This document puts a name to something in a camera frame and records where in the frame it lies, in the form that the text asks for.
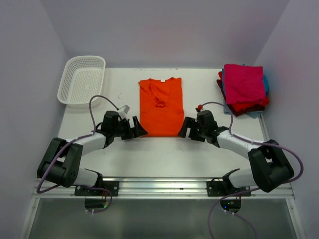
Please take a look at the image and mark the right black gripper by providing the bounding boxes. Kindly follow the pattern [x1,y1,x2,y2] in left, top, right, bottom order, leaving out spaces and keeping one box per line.
[177,117,207,142]

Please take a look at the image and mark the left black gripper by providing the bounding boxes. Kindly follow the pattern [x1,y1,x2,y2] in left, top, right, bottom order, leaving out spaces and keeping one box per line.
[112,116,147,140]

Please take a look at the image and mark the orange t shirt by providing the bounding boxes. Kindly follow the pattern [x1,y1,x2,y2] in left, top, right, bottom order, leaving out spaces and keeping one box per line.
[139,77,184,137]

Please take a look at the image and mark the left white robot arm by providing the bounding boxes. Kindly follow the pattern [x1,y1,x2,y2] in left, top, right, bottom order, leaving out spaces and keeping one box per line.
[36,111,148,196]

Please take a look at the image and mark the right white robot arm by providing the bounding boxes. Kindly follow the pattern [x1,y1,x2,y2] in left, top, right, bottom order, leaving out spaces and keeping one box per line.
[178,110,295,196]

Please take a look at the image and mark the dark red folded t shirt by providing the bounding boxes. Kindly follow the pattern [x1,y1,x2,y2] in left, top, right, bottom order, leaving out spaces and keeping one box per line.
[216,79,265,117]

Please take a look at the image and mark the magenta folded t shirt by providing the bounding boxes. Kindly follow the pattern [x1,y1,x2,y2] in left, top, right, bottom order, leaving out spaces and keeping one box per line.
[223,64,266,104]

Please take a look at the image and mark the white plastic basket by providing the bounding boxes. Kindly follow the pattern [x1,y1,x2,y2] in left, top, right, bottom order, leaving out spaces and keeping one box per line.
[57,55,106,108]

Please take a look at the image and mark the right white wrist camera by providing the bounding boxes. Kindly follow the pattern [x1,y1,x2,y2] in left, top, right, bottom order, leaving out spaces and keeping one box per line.
[195,105,205,113]

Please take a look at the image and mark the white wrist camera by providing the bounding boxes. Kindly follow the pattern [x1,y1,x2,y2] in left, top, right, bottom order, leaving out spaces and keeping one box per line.
[195,105,205,113]
[117,105,130,120]

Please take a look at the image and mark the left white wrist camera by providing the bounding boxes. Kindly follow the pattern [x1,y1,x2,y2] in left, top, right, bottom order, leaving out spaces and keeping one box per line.
[117,105,130,120]

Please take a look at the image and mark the aluminium mounting rail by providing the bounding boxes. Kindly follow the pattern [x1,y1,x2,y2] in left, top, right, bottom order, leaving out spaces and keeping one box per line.
[32,177,295,199]

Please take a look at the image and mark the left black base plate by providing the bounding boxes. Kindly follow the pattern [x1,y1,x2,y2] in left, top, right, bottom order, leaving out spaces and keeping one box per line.
[74,180,119,197]

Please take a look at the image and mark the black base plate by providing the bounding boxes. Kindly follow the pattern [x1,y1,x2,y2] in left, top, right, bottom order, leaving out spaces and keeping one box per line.
[206,180,251,197]
[74,180,119,197]

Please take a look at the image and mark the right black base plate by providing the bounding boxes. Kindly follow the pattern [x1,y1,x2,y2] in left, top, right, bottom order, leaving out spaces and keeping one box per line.
[206,180,251,197]

